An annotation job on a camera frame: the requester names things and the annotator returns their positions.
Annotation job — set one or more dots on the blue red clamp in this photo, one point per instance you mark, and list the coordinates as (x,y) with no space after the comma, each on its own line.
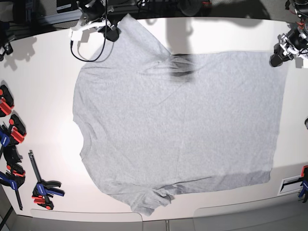
(14,134)
(15,175)

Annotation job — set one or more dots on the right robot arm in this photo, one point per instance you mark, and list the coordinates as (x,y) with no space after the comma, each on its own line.
(94,16)

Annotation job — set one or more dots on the dark object at right edge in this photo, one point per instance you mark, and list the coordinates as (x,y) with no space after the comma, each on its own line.
(306,123)

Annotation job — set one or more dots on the grey T-shirt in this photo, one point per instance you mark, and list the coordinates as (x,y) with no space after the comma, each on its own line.
(156,125)

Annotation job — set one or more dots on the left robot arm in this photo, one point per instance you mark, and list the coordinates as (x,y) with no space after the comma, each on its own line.
(293,44)

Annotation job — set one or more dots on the red black clamp top left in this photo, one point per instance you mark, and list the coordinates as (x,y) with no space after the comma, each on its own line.
(6,101)

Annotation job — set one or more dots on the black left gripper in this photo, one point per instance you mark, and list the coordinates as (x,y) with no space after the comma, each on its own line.
(281,53)

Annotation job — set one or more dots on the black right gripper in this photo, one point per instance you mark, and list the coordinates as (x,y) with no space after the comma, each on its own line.
(110,33)

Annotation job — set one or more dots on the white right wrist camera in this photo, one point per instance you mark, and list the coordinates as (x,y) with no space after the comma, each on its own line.
(75,35)

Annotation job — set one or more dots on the blue red clamp middle left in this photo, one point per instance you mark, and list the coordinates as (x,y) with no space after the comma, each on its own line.
(14,134)

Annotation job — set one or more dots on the white label sticker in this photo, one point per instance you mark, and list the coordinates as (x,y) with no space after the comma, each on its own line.
(290,185)

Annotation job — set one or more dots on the blue clamp at right edge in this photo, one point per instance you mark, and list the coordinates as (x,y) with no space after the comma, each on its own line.
(304,184)

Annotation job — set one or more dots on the blue bar clamp lying flat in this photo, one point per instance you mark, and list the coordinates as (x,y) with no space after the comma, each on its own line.
(44,190)

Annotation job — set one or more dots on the blue red clamp lower left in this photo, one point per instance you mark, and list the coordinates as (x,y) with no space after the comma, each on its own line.
(15,175)

